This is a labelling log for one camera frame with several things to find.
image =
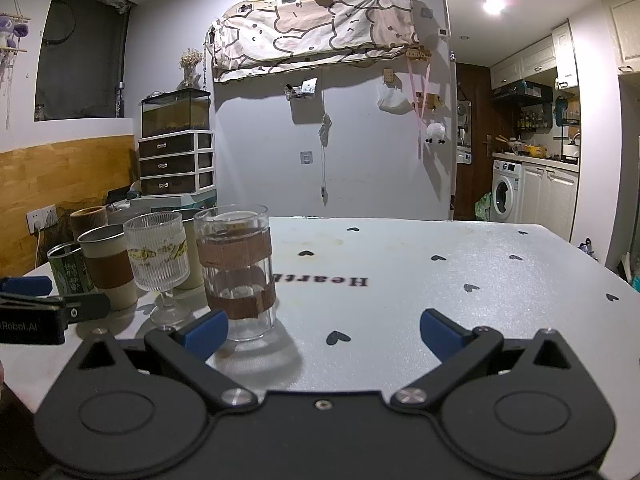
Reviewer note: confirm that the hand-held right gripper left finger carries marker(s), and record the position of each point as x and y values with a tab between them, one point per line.
206	334

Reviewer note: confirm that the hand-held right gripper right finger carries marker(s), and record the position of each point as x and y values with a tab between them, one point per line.
441	332

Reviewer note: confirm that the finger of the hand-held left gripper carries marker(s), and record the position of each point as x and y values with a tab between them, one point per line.
30	285
87	307

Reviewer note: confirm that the clear glass cup brown tape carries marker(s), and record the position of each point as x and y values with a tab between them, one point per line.
237	260

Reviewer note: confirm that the beige cup brown sleeve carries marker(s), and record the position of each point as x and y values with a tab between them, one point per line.
107	270

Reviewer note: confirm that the plain beige cup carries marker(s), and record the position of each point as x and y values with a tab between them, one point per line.
192	265

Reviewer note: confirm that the green tin can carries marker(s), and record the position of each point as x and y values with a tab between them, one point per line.
70	270

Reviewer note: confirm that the white power outlet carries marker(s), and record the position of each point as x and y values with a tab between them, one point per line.
42	217

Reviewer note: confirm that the ribbed stemmed glass yellow print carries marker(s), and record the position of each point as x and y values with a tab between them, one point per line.
157	255

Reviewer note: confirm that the teal storage box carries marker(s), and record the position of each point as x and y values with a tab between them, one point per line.
150	202

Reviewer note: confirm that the green plastic bag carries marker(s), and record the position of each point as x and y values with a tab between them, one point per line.
483	207

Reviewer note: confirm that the white washing machine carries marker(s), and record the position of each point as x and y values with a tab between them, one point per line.
505	192

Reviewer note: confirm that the white drawer unit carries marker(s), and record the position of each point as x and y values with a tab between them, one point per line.
175	162

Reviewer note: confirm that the white lower kitchen cabinets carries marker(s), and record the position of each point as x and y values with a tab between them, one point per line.
547	195

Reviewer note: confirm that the white kitchen cabinets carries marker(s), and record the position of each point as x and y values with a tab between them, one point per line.
547	195
535	57

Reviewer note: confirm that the white plush sheep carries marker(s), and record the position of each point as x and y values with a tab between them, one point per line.
435	132

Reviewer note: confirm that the dark bottle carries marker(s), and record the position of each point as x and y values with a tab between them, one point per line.
119	102

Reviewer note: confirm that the yellow pot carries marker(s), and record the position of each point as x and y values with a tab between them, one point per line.
534	150

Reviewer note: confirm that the brown wooden door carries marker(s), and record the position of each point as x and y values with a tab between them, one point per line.
472	125

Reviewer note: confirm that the glass fish tank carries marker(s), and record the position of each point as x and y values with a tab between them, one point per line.
175	115

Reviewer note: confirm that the pink ribbon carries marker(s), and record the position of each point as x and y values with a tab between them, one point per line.
416	110

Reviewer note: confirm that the dark window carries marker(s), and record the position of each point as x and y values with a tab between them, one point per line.
80	55

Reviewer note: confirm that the black range hood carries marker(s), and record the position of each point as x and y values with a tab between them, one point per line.
522	92

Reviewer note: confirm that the dried flower bouquet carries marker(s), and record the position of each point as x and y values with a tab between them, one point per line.
190	62

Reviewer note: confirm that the white upper kitchen cabinets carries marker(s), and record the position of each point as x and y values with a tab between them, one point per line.
535	57

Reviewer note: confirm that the printed cartoon cloth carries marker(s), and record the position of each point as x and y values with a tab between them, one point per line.
310	30

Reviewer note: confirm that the round ceiling light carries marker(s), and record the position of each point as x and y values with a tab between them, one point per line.
495	4

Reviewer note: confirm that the grey wall socket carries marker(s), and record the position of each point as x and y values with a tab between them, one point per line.
306	157

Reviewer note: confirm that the purple wall hanging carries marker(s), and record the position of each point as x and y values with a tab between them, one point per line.
10	30

